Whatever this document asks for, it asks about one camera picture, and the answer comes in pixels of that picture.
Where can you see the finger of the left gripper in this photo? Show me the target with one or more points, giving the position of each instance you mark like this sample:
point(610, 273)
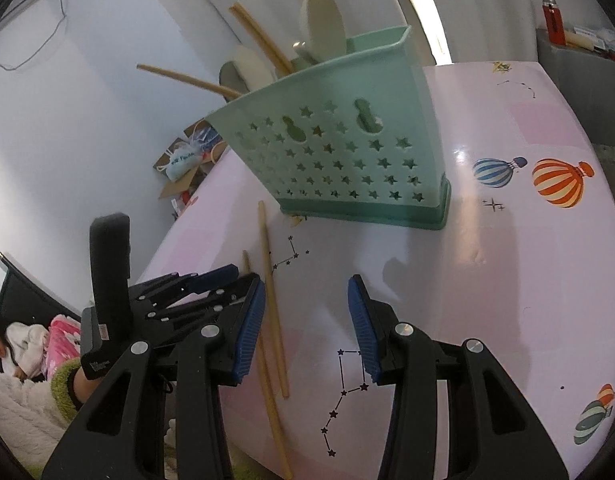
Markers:
point(211, 280)

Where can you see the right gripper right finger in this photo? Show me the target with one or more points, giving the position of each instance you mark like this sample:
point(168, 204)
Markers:
point(493, 431)

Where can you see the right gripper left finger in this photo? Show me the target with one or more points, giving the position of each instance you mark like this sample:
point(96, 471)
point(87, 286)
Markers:
point(118, 433)

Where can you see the child in white clothes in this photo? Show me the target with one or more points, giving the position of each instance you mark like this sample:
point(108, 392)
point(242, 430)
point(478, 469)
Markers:
point(35, 352)

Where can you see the cardboard box with bag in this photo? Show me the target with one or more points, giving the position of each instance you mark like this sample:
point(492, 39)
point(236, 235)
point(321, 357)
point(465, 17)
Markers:
point(189, 159)

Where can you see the bamboo chopstick in basket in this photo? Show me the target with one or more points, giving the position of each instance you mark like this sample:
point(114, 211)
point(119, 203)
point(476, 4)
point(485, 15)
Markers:
point(226, 92)

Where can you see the green plastic utensil basket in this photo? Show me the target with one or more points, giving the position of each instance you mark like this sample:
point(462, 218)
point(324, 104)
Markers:
point(354, 138)

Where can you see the cream plastic rice paddle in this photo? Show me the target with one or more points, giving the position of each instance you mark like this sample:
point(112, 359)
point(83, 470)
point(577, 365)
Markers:
point(323, 36)

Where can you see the grey side cabinet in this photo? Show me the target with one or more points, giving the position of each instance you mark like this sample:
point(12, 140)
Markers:
point(587, 82)

